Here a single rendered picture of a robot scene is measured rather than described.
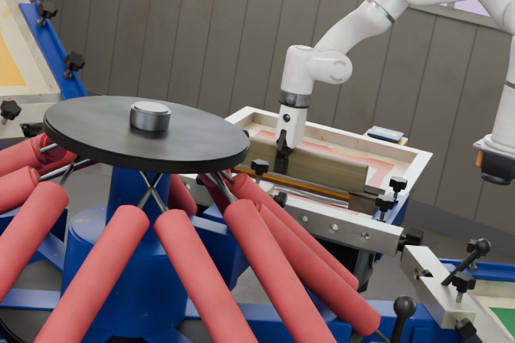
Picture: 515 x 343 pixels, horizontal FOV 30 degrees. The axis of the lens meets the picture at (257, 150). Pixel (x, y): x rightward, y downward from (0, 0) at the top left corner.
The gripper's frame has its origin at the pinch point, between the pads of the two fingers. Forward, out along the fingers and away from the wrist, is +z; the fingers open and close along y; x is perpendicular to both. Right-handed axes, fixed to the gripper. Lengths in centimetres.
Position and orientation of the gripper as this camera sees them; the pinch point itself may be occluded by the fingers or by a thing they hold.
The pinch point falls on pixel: (283, 163)
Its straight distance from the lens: 231.5
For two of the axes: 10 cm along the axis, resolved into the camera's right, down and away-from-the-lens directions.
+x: -9.3, -2.4, 2.6
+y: 3.2, -2.4, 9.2
